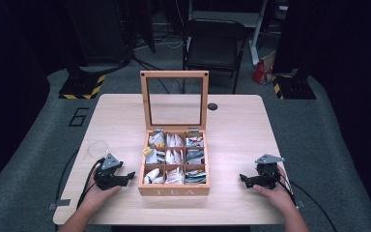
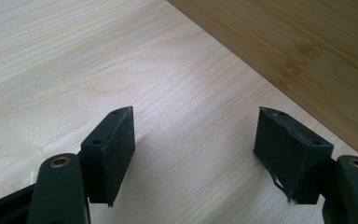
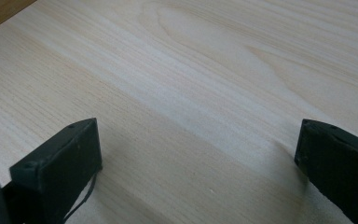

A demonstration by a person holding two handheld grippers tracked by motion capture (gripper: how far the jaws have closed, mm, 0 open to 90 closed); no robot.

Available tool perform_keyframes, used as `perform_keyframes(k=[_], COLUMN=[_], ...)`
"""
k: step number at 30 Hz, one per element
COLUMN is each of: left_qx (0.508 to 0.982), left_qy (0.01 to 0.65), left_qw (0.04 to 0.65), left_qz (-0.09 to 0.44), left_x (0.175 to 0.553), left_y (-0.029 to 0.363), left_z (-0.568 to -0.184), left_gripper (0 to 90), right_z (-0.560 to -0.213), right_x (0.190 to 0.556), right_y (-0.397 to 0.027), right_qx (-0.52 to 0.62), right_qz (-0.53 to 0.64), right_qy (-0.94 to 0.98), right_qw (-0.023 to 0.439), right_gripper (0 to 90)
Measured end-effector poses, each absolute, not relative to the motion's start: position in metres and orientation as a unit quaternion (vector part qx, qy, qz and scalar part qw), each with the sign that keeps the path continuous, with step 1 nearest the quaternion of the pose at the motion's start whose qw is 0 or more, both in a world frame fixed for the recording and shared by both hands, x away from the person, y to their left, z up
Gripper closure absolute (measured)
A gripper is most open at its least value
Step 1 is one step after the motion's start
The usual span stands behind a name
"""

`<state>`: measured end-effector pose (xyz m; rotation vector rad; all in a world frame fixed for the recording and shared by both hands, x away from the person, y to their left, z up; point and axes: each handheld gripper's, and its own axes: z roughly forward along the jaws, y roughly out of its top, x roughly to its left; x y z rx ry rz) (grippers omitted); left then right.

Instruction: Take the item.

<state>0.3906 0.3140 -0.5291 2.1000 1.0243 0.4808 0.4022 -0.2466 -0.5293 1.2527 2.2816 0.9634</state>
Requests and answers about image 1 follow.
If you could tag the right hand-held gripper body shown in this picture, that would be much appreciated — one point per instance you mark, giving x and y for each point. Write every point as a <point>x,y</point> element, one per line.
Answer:
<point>267,174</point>

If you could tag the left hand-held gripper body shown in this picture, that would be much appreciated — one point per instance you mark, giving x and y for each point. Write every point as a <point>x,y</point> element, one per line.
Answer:
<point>107,175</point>

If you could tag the wooden tea box with lid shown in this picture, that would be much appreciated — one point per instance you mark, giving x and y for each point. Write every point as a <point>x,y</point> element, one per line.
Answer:
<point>174,190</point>

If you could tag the person's left hand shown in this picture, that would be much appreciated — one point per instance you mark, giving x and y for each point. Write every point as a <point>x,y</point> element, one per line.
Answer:
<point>98,196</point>

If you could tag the person's right hand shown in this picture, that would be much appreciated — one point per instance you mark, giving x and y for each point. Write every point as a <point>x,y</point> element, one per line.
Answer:
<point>278,195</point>

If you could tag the clear glass cup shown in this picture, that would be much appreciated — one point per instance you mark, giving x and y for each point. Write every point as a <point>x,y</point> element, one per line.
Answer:
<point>98,150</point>

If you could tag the yellow tea bag tag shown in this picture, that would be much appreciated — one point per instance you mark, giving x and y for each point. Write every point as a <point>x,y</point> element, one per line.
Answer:
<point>147,151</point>

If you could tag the small grey tape piece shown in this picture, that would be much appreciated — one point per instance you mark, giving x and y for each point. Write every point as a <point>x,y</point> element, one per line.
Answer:
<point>300,204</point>

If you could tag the pile of white tea bags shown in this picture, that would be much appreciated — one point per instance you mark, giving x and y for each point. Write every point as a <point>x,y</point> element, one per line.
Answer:
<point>174,158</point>

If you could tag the grey tape strip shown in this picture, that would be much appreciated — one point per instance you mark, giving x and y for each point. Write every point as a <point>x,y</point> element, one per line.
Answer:
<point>59,204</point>

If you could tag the row of striped tea packets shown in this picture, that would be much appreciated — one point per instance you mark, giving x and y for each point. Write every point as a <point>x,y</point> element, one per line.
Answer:
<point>195,156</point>

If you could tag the yellow black striped stand base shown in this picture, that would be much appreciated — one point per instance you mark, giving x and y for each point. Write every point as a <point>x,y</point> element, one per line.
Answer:
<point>83,90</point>
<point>293,88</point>

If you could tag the red paper bag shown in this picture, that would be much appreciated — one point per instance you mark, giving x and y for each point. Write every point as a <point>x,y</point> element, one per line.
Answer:
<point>261,72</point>

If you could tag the black folding chair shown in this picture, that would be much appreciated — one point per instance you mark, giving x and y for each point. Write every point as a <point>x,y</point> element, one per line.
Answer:
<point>215,42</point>

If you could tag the black equipment cabinet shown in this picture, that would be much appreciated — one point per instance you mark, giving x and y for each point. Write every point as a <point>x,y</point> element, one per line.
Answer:
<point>99,29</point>

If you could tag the white desk frame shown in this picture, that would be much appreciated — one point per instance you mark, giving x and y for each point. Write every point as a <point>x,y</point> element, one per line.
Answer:
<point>256,35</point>

